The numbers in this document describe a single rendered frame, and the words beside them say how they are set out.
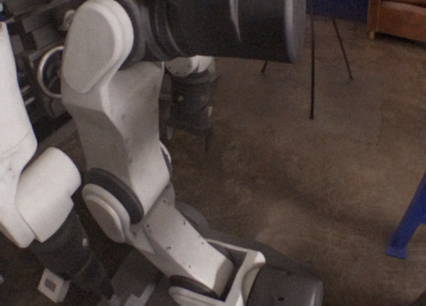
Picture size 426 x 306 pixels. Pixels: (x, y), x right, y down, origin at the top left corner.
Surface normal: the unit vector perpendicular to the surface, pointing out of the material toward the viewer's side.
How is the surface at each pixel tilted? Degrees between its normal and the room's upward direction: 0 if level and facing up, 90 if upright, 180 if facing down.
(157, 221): 60
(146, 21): 88
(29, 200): 53
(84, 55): 90
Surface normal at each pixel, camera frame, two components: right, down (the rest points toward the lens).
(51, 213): 0.92, 0.32
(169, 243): 0.74, -0.25
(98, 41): -0.40, 0.59
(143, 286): -0.11, -0.79
